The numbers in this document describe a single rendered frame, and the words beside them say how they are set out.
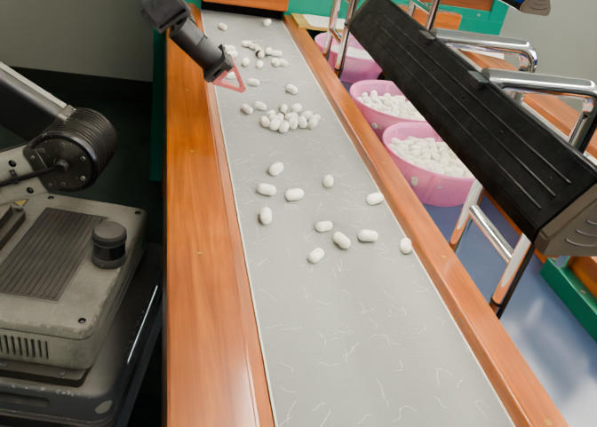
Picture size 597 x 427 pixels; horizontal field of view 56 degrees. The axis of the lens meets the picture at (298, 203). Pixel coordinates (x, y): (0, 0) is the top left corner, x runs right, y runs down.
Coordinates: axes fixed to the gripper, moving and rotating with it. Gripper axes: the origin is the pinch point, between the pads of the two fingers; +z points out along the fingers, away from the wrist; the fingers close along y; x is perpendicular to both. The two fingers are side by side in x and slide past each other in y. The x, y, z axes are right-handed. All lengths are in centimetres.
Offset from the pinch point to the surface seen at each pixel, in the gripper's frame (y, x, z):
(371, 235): -48, -7, 17
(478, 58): 59, -56, 75
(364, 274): -57, -4, 15
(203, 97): 3.3, 8.4, -3.4
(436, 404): -81, -5, 16
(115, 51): 171, 68, 6
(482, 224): -57, -23, 21
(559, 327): -63, -22, 46
